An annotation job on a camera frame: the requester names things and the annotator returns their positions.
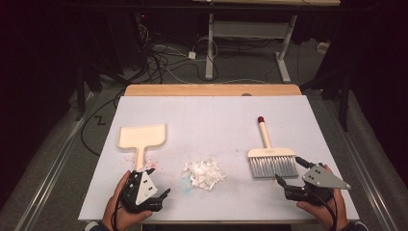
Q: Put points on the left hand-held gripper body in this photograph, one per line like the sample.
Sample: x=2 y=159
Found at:
x=144 y=189

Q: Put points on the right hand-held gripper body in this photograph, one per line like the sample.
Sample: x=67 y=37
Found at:
x=322 y=178

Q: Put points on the cream brush with red tip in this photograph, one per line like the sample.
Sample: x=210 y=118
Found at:
x=271 y=154

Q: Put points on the pile of white paper scraps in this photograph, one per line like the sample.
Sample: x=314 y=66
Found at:
x=205 y=173

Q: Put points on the person's left hand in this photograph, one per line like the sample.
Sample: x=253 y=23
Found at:
x=117 y=216

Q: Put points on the person's right hand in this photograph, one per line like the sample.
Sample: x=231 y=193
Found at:
x=327 y=216

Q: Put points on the cream dustpan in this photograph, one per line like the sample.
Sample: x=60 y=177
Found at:
x=142 y=136

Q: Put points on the black stand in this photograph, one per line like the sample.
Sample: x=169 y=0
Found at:
x=344 y=102

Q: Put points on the white board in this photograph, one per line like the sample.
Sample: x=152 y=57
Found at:
x=224 y=112

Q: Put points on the wooden table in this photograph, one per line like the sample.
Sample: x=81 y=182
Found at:
x=192 y=89

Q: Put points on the white power strip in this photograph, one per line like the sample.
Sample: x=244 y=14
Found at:
x=322 y=46

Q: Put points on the white power adapter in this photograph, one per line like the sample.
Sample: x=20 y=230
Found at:
x=191 y=55

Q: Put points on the metal floor rail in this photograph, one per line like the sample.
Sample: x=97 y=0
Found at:
x=51 y=173
x=369 y=173

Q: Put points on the white metal desk frame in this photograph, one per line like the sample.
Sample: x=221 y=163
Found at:
x=250 y=29

